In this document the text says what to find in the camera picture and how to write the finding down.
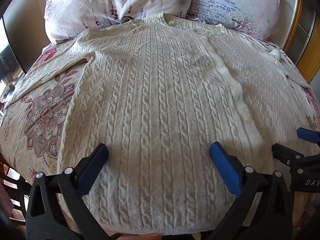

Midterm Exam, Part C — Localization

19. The dark wooden chair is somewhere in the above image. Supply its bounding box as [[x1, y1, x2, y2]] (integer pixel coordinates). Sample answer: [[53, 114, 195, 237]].
[[0, 152, 33, 230]]

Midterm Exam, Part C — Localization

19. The cream cable-knit sweater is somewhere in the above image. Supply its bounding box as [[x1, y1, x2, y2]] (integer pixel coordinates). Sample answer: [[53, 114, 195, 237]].
[[5, 14, 312, 235]]

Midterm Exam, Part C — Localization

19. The wooden bed frame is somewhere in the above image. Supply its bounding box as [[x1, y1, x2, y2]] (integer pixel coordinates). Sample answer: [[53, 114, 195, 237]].
[[282, 0, 317, 84]]

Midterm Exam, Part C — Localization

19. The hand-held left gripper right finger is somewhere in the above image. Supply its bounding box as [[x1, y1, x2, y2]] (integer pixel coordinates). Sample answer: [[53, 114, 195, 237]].
[[209, 142, 293, 240]]

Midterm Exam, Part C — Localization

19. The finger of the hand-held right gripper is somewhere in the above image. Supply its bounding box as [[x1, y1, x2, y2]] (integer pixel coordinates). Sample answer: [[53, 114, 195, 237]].
[[296, 127, 320, 145], [272, 143, 305, 167]]

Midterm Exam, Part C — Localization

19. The person's right hand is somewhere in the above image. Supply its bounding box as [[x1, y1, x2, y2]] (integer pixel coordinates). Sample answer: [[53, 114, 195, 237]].
[[293, 192, 318, 232]]

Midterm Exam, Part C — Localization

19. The dark furniture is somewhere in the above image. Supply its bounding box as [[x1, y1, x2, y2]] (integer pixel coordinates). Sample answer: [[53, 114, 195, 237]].
[[0, 17, 28, 105]]

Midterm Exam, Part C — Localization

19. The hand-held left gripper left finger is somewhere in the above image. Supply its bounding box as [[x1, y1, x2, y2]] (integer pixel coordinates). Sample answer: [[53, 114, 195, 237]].
[[26, 143, 112, 240]]

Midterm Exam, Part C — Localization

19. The floral bedspread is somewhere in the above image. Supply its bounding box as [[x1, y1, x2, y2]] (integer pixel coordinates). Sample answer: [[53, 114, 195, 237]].
[[0, 36, 320, 205]]

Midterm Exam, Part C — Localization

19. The pale floral pillow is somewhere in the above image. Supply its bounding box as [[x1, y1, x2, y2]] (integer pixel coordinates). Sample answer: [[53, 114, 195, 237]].
[[44, 0, 193, 44]]

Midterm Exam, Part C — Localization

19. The lavender print pillow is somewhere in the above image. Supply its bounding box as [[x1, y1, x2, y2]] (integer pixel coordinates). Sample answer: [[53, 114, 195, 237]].
[[186, 0, 288, 40]]

